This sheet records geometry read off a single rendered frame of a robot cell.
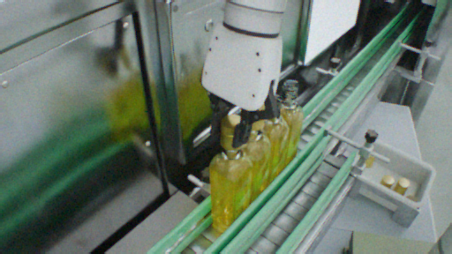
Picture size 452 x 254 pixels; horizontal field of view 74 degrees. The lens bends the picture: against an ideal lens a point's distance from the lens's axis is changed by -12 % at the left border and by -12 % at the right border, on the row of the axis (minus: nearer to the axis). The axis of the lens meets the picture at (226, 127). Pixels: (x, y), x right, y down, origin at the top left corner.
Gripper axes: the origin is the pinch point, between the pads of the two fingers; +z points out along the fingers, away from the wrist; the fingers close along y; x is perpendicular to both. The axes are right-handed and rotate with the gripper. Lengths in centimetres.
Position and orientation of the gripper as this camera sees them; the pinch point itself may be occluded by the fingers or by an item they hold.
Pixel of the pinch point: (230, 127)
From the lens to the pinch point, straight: 50.7
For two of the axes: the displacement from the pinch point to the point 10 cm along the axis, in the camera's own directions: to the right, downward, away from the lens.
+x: 6.3, -2.8, 7.3
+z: -1.7, 8.6, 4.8
